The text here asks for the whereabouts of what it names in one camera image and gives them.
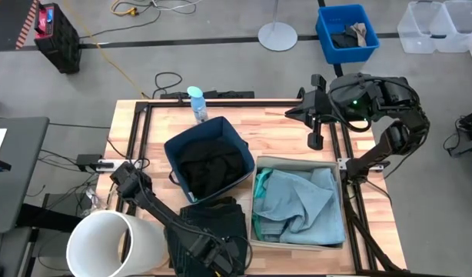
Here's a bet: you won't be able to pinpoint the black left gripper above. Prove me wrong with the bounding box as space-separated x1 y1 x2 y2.
185 232 241 277

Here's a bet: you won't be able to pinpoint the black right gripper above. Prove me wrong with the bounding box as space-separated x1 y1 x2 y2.
284 91 339 152

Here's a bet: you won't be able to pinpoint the dark denim jeans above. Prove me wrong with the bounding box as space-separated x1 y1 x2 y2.
163 196 249 277

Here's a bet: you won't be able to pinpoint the beige fabric bin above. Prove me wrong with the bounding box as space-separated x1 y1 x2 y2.
248 155 347 252

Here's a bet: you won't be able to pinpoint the teal garment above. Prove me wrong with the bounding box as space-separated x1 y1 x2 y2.
251 167 276 240

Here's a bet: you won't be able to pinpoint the black garment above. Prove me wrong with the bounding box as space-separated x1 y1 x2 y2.
176 137 247 199

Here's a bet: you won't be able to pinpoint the light blue garment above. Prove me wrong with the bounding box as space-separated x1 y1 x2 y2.
252 167 347 246

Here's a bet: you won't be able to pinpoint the white round floor stand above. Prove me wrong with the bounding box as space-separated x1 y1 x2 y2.
258 0 299 52

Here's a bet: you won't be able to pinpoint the black cloth in bin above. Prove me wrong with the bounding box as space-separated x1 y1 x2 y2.
331 32 361 49

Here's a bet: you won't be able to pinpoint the black power strip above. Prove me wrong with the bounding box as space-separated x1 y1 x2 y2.
160 90 256 100

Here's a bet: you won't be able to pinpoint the blue plastic bin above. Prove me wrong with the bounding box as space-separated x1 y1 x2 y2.
315 4 381 65

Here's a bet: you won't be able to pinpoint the beige cloth in bin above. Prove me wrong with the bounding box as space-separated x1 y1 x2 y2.
345 22 369 48

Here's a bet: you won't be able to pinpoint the navy blue fabric bin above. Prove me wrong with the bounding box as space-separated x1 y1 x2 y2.
163 115 257 205

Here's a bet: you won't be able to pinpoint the light blue spray bottle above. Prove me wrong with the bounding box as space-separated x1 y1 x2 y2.
187 85 209 124

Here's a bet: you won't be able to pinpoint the white cylindrical bucket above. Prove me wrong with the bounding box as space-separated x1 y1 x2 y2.
65 209 168 277

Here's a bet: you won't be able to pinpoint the black power adapter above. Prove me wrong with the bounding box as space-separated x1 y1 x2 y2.
75 153 103 172

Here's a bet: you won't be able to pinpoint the grey desk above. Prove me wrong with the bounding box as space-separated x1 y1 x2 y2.
0 116 51 235

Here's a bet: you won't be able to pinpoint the red and black case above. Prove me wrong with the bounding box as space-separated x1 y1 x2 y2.
33 2 83 75

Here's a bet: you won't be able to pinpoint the black hazard striped mat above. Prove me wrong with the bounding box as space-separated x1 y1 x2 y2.
0 0 41 52

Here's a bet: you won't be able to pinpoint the black aluminium table frame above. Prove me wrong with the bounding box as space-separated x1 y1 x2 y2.
105 98 411 277

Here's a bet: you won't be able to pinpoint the black looped cable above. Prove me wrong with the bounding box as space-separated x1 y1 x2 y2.
151 71 184 99

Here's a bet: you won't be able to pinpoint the black device with cables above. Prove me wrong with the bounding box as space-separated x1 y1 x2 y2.
442 106 472 159

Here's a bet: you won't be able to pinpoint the yellow cable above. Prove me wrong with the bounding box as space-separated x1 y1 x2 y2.
62 0 151 100

